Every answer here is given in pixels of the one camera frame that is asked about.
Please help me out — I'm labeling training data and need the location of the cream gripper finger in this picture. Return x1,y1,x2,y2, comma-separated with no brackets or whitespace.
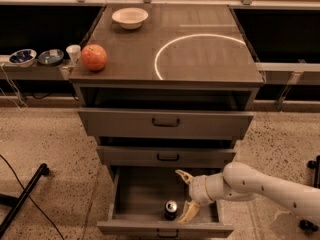
178,201,200,224
175,169,193,185

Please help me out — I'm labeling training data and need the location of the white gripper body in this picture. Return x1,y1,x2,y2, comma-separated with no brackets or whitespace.
189,175,215,205

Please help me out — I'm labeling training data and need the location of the dark pepsi can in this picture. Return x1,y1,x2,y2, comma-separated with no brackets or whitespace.
164,200,178,221

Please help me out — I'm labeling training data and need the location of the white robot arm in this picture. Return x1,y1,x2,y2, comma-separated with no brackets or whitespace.
176,162,320,226

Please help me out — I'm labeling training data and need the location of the grey bottom drawer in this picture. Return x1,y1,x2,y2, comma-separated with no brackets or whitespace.
97,166,234,240

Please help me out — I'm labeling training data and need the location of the grey drawer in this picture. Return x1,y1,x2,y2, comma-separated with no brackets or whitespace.
97,166,234,240
79,107,253,140
97,146,235,168

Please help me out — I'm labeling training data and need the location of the grey middle drawer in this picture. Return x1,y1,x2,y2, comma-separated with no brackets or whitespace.
97,146,235,168

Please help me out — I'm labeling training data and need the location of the grey drawer cabinet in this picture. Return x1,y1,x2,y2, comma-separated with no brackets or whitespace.
68,3,265,182

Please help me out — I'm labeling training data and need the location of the grey top drawer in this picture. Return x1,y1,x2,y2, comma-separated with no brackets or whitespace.
79,107,253,140

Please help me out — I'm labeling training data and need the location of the black stand leg right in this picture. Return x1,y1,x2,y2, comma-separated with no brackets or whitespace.
299,155,320,233

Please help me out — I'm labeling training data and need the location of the black stand leg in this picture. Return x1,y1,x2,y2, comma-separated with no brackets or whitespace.
299,155,320,233
0,163,49,239

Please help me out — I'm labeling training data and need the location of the grey side shelf right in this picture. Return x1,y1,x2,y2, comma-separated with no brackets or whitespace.
257,61,320,111

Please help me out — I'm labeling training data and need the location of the grey side shelf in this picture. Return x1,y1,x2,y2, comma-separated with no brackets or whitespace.
257,61,320,111
0,55,74,81

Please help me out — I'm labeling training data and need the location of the red apple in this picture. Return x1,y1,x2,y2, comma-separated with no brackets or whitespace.
81,44,108,71

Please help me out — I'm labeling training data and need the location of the white bowl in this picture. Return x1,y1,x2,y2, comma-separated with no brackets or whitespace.
112,8,149,30

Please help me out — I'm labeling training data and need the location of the white paper cup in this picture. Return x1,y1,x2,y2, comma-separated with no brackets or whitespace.
66,45,81,64

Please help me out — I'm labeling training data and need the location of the black stand leg left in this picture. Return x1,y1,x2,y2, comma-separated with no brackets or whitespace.
0,163,49,239

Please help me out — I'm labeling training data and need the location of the grey blue bowl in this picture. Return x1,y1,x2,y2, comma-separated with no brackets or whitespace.
38,49,64,66

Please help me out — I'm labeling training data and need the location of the grey side shelf left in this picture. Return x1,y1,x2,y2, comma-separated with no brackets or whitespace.
0,55,74,81

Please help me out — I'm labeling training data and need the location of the blue patterned bowl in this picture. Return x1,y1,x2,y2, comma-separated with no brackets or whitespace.
9,49,37,67

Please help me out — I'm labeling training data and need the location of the black floor cable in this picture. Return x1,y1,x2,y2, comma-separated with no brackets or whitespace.
0,154,66,240

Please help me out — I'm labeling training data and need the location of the white cable on shelf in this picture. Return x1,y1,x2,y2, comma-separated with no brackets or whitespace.
0,62,28,109

